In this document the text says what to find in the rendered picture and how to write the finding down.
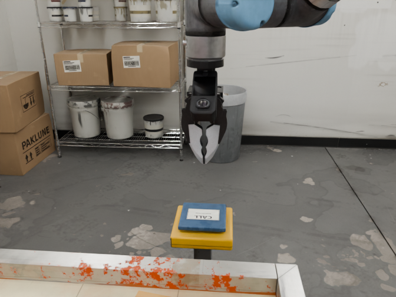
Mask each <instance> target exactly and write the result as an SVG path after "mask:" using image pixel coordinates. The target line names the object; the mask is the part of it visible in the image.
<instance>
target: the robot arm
mask: <svg viewBox="0 0 396 297"><path fill-rule="evenodd" d="M339 1H340V0H184V3H185V32H186V40H183V41H182V44H183V45H187V48H186V57H187V67H190V68H197V71H195V72H194V73H193V84H192V85H190V87H189V89H188V90H187V98H185V100H184V101H185V102H186V103H187V104H186V108H182V110H181V111H182V117H181V127H182V130H183V132H184V135H185V136H186V139H187V141H188V143H189V144H190V147H191V149H192V151H193V153H194V155H195V156H196V158H197V159H198V160H199V162H201V164H207V163H208V162H209V161H210V160H211V159H212V157H213V156H214V154H215V152H216V150H217V148H218V146H219V144H220V142H221V140H222V138H223V136H224V134H225V132H226V129H227V116H226V113H227V109H223V102H224V101H225V100H224V99H223V86H217V71H216V68H220V67H223V66H224V58H223V57H225V56H226V28H227V29H232V30H235V31H251V30H255V29H258V28H280V27H301V28H308V27H312V26H316V25H322V24H324V23H326V22H327V21H328V20H329V19H330V18H331V15H332V14H333V13H334V12H335V9H336V5H337V2H339ZM199 121H209V122H210V123H211V125H209V126H207V128H206V137H207V139H208V141H207V143H206V153H205V155H204V154H203V150H202V146H203V143H202V141H201V137H202V134H203V127H202V126H201V125H199V124H198V122H199Z"/></svg>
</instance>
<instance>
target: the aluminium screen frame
mask: <svg viewBox="0 0 396 297"><path fill-rule="evenodd" d="M0 279H15V280H25V281H44V282H63V283H82V284H92V285H111V286H131V287H141V288H160V289H178V290H189V291H208V292H227V293H246V294H256V295H275V296H276V297H306V296H305V293H304V289H303V285H302V281H301V276H300V273H299V269H298V266H297V265H290V264H278V263H276V264H274V263H257V262H236V261H225V260H203V259H182V258H160V257H149V256H127V255H106V254H95V253H73V252H52V251H40V250H19V249H0Z"/></svg>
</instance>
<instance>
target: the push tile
mask: <svg viewBox="0 0 396 297"><path fill-rule="evenodd" d="M178 229H179V230H193V231H206V232H225V231H226V204H213V203H185V202H184V203H183V208H182V211H181V216H180V220H179V225H178Z"/></svg>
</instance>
